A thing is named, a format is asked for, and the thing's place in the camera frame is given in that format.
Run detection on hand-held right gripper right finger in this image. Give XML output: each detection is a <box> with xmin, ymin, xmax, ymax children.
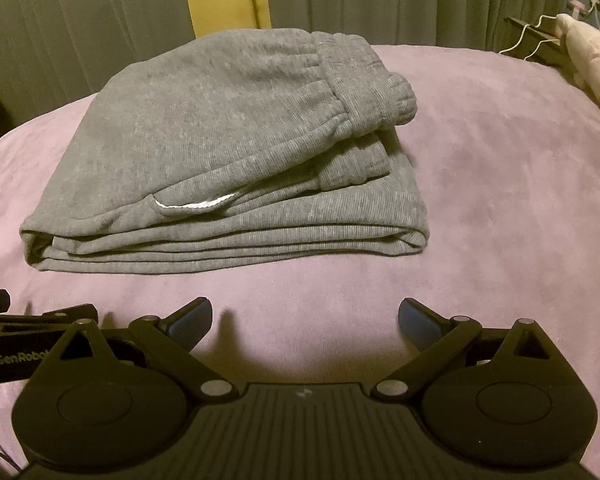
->
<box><xmin>371</xmin><ymin>297</ymin><xmax>562</xmax><ymax>403</ymax></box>

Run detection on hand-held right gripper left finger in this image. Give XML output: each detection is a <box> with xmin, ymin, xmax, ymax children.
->
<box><xmin>54</xmin><ymin>297</ymin><xmax>239</xmax><ymax>404</ymax></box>

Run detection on grey sweat pants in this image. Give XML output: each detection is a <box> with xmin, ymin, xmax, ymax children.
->
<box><xmin>19</xmin><ymin>30</ymin><xmax>430</xmax><ymax>277</ymax></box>

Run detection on pink blanket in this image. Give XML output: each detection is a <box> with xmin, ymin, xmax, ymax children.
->
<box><xmin>0</xmin><ymin>42</ymin><xmax>600</xmax><ymax>480</ymax></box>

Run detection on grey-green pleated curtain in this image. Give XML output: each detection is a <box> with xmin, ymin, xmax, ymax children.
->
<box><xmin>269</xmin><ymin>0</ymin><xmax>600</xmax><ymax>57</ymax></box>
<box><xmin>0</xmin><ymin>0</ymin><xmax>183</xmax><ymax>133</ymax></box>

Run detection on dark bed headboard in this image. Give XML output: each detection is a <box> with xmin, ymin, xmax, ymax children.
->
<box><xmin>504</xmin><ymin>15</ymin><xmax>583</xmax><ymax>70</ymax></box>

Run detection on beige plush toy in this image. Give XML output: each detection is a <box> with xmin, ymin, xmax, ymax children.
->
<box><xmin>555</xmin><ymin>4</ymin><xmax>600</xmax><ymax>135</ymax></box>

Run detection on white charging cable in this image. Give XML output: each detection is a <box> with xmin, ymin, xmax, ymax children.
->
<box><xmin>497</xmin><ymin>0</ymin><xmax>600</xmax><ymax>62</ymax></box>

